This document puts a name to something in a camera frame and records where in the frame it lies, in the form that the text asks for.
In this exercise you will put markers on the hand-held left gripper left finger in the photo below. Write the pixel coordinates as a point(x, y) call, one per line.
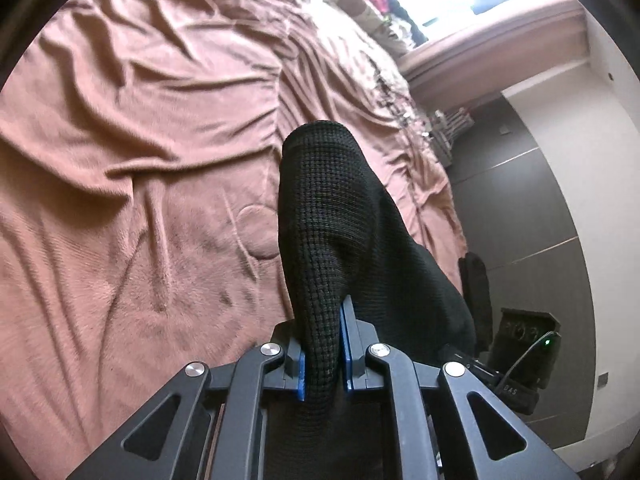
point(300, 377)

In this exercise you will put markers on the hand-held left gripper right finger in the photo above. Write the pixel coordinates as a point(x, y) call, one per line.
point(346, 360)

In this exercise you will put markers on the black pants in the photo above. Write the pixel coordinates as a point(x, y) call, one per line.
point(320, 240)

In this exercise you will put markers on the black cloth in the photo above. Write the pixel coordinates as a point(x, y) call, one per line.
point(475, 285)

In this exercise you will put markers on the brown blanket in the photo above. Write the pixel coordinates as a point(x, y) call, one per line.
point(150, 160)

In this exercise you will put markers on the pink curtain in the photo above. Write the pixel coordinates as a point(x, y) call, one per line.
point(500, 55)

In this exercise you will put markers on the hanging dark clothes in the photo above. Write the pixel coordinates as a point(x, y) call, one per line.
point(497, 2)

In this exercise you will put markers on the wall socket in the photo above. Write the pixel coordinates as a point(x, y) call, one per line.
point(603, 380)

